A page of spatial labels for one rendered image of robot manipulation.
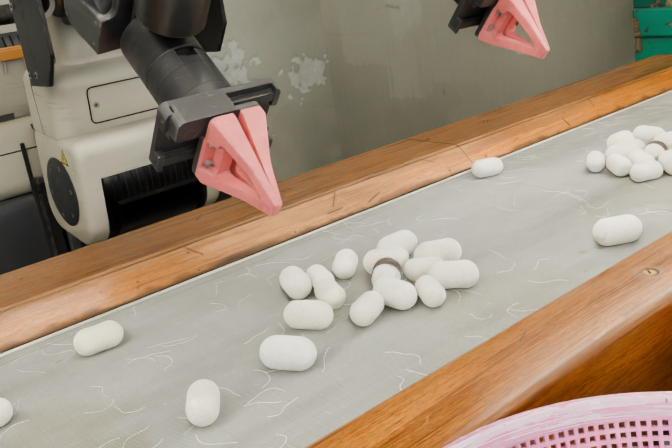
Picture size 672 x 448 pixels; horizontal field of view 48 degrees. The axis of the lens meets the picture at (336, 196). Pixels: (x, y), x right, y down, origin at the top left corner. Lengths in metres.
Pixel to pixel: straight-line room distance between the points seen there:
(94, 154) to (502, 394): 0.80
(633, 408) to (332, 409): 0.16
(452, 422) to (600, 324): 0.12
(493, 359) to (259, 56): 2.61
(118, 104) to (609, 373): 0.86
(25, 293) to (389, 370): 0.32
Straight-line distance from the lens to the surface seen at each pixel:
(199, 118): 0.57
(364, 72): 3.02
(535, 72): 2.48
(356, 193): 0.77
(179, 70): 0.61
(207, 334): 0.56
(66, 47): 1.16
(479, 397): 0.39
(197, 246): 0.69
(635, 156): 0.80
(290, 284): 0.57
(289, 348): 0.48
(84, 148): 1.10
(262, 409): 0.46
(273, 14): 3.02
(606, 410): 0.38
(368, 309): 0.52
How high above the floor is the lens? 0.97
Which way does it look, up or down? 16 degrees down
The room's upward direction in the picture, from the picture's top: 9 degrees counter-clockwise
